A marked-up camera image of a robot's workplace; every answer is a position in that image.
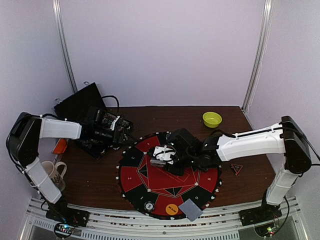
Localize left aluminium corner post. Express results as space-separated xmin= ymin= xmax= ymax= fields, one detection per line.
xmin=52 ymin=0 xmax=78 ymax=93

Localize orange plastic bowl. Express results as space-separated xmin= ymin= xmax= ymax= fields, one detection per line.
xmin=52 ymin=138 xmax=68 ymax=155

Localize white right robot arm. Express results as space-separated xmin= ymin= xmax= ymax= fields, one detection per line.
xmin=150 ymin=116 xmax=312 ymax=221

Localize black poker chip case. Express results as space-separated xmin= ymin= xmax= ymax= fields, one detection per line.
xmin=53 ymin=83 xmax=134 ymax=160

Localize grey playing card deck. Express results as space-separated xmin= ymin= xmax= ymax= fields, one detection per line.
xmin=150 ymin=158 xmax=166 ymax=168

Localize white ceramic mug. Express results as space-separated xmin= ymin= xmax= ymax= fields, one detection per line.
xmin=41 ymin=161 xmax=67 ymax=192

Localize aluminium corner post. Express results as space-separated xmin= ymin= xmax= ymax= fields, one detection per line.
xmin=241 ymin=0 xmax=274 ymax=115
xmin=52 ymin=0 xmax=78 ymax=93

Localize aluminium front rail frame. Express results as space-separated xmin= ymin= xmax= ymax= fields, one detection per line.
xmin=19 ymin=196 xmax=308 ymax=240

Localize round red black poker mat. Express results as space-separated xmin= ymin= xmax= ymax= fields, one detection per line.
xmin=116 ymin=131 xmax=223 ymax=220

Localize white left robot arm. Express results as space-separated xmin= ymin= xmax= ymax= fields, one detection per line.
xmin=5 ymin=107 xmax=133 ymax=222

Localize orange big blind button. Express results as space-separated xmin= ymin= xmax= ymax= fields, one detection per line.
xmin=165 ymin=203 xmax=179 ymax=216

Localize right aluminium corner post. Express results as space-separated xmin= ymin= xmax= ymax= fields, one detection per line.
xmin=241 ymin=0 xmax=274 ymax=115

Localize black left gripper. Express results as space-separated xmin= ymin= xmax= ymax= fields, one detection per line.
xmin=93 ymin=125 xmax=137 ymax=148

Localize red black triangle token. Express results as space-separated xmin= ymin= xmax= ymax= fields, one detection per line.
xmin=230 ymin=163 xmax=244 ymax=176

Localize green plastic bowl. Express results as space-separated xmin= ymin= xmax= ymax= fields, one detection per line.
xmin=202 ymin=111 xmax=223 ymax=128

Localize black poker chip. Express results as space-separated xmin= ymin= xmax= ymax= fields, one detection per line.
xmin=143 ymin=201 xmax=155 ymax=212

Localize dealt blue-backed playing cards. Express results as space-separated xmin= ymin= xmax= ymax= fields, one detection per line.
xmin=178 ymin=199 xmax=203 ymax=222

